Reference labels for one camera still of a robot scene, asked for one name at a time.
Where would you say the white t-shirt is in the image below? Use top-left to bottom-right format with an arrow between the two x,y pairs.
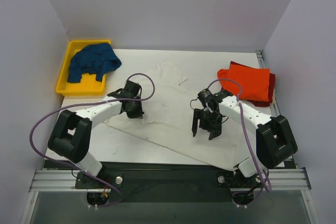
105,61 -> 243,171

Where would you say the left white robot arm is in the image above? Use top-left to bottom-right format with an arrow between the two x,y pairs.
48,80 -> 144,188

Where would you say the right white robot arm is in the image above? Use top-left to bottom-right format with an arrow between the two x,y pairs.
192,89 -> 298,186

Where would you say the yellow plastic bin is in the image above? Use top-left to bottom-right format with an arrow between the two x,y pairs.
55,39 -> 111,97

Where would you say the folded dark red t-shirt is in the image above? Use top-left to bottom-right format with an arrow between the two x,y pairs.
248,73 -> 276,108

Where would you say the folded orange t-shirt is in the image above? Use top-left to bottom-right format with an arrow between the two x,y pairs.
217,61 -> 272,103

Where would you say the blue t-shirt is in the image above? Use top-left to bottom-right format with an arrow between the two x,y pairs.
67,42 -> 122,83

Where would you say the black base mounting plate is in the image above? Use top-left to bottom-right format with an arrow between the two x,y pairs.
43,160 -> 297,204

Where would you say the aluminium frame rail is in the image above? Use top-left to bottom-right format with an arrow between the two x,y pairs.
29,167 -> 311,192

